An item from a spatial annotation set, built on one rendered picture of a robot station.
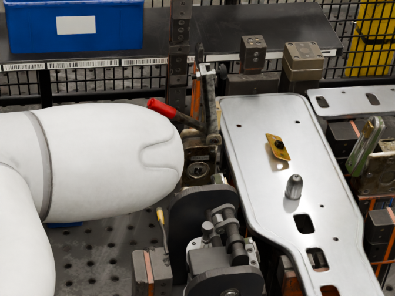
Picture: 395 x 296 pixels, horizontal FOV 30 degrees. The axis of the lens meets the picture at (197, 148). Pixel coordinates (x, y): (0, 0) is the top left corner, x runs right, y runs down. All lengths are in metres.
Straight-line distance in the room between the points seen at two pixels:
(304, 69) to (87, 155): 0.96
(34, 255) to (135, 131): 0.27
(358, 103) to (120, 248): 0.63
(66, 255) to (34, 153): 0.90
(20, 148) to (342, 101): 1.02
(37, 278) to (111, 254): 1.08
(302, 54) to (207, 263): 0.76
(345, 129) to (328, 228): 0.33
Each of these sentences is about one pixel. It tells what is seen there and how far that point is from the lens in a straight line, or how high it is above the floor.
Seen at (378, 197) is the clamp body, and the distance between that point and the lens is 1.58.
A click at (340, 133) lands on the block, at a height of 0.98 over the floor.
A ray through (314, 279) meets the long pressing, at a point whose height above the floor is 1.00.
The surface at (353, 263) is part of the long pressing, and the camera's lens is 1.34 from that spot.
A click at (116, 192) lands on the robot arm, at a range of 0.85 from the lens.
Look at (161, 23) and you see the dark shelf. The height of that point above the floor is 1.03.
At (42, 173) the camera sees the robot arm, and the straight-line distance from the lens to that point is 0.81.
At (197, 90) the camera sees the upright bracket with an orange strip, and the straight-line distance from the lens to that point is 1.49.
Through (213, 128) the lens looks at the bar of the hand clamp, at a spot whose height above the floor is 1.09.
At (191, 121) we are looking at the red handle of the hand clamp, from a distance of 1.41.
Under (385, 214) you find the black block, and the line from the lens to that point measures 1.45.
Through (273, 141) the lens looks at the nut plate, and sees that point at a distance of 1.52.
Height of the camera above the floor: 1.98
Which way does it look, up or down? 41 degrees down
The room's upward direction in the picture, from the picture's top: 5 degrees clockwise
